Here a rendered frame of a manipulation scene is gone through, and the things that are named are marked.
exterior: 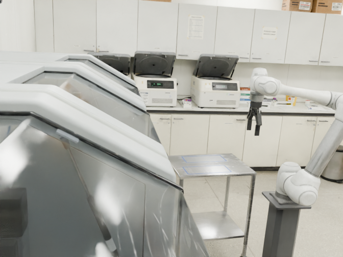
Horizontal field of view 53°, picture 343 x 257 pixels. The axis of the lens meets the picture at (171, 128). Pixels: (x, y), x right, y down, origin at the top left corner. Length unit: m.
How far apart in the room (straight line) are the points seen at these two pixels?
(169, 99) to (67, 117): 3.63
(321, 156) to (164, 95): 2.53
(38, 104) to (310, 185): 1.83
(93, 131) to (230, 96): 3.84
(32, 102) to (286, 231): 2.14
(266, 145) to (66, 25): 3.05
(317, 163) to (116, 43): 3.05
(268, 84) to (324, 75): 3.86
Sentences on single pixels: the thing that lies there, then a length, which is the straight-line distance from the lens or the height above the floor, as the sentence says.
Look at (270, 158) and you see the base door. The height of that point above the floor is 0.21.
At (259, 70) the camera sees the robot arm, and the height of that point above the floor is 1.60.
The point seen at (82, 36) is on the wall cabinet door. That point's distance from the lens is 4.58.
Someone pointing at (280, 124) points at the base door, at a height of 0.70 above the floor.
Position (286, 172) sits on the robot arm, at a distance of 2.48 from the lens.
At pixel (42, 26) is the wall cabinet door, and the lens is 4.64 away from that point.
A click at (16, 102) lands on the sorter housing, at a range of 0.84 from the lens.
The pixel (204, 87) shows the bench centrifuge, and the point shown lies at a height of 1.17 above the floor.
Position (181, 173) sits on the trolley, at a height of 0.82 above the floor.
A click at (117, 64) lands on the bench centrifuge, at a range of 4.61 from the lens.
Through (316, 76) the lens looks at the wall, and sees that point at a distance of 5.80.
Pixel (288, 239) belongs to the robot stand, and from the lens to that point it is 2.70.
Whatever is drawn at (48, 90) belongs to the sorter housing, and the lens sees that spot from 0.97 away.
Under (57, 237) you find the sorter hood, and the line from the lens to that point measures 0.46.
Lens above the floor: 1.77
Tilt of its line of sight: 15 degrees down
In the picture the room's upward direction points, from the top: 3 degrees clockwise
